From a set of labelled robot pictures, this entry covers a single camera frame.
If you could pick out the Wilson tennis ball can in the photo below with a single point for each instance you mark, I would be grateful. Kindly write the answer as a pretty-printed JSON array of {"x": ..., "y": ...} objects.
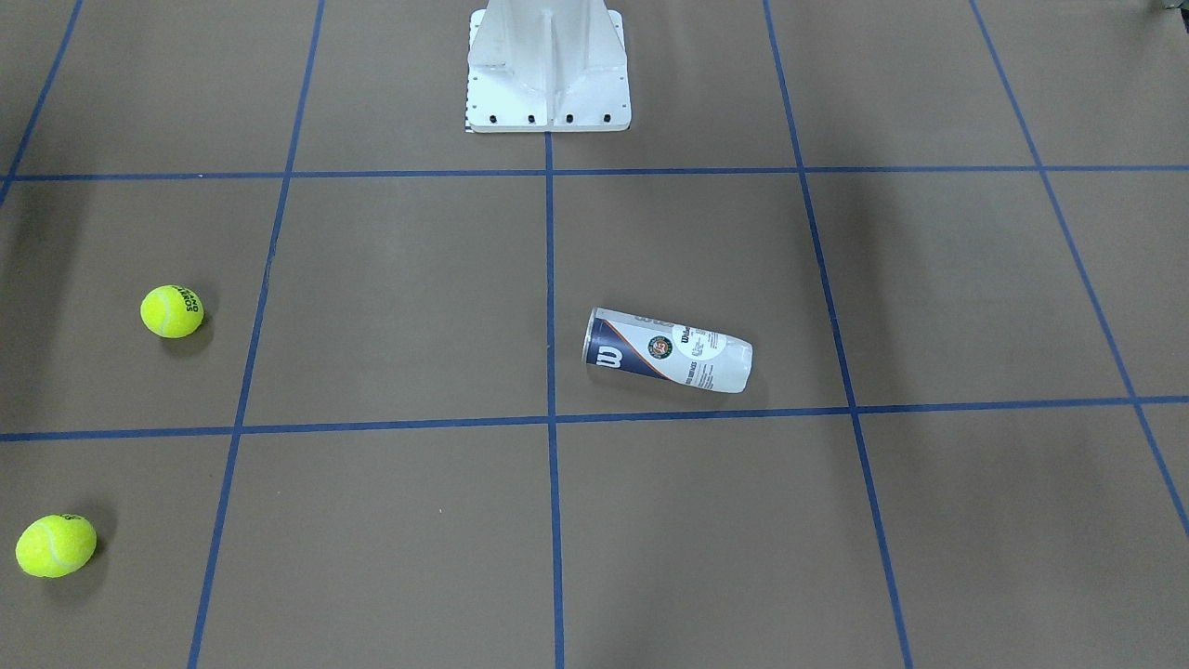
[{"x": 682, "y": 354}]

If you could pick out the tennis ball with Roland Garros print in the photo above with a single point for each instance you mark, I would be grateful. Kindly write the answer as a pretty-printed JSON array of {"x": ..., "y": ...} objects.
[{"x": 172, "y": 311}]

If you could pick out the tennis ball with Wilson print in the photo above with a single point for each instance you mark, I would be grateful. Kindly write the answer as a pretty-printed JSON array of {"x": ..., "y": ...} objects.
[{"x": 56, "y": 545}]

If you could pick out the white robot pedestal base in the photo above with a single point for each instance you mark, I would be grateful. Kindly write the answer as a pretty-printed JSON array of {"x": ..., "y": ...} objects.
[{"x": 547, "y": 67}]

